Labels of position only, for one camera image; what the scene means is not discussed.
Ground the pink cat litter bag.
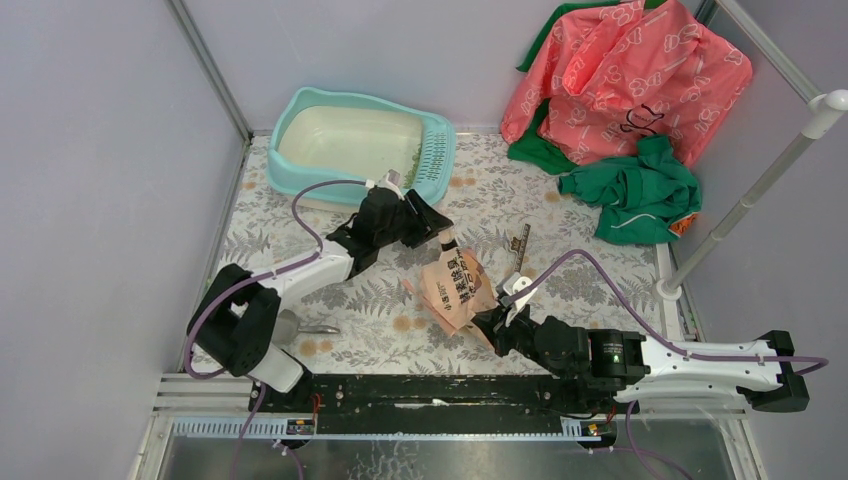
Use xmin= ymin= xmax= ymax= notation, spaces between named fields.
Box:
xmin=402 ymin=228 xmax=497 ymax=342

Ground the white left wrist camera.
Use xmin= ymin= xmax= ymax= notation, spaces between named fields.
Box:
xmin=365 ymin=169 xmax=404 ymax=200

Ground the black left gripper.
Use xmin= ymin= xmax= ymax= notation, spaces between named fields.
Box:
xmin=374 ymin=189 xmax=453 ymax=250

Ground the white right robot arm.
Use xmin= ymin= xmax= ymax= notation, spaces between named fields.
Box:
xmin=472 ymin=306 xmax=810 ymax=415

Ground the teal litter box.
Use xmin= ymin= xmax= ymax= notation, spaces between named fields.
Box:
xmin=266 ymin=87 xmax=457 ymax=212

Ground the pink patterned jacket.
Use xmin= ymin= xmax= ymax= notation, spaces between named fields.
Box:
xmin=500 ymin=1 xmax=753 ymax=168

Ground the brown bag sealing clip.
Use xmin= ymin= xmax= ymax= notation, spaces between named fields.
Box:
xmin=509 ymin=224 xmax=531 ymax=273

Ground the dark green garment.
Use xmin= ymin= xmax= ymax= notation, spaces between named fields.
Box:
xmin=500 ymin=1 xmax=664 ymax=174

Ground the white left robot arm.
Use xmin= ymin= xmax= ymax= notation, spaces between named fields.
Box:
xmin=186 ymin=186 xmax=453 ymax=411

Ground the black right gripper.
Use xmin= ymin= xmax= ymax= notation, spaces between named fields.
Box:
xmin=468 ymin=301 xmax=573 ymax=380

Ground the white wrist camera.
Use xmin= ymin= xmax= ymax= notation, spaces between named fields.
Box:
xmin=365 ymin=169 xmax=404 ymax=200
xmin=497 ymin=272 xmax=538 ymax=327

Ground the grey litter scoop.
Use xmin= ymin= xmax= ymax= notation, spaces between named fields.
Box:
xmin=271 ymin=310 xmax=341 ymax=346

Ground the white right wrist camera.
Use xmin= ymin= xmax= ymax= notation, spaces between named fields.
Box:
xmin=497 ymin=272 xmax=538 ymax=327

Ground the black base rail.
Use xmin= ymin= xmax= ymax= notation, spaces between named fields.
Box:
xmin=248 ymin=374 xmax=627 ymax=435

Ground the white pole stand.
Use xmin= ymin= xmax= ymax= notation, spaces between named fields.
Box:
xmin=655 ymin=89 xmax=847 ymax=302

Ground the green sweatshirt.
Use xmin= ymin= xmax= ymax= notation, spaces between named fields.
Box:
xmin=558 ymin=135 xmax=702 ymax=245

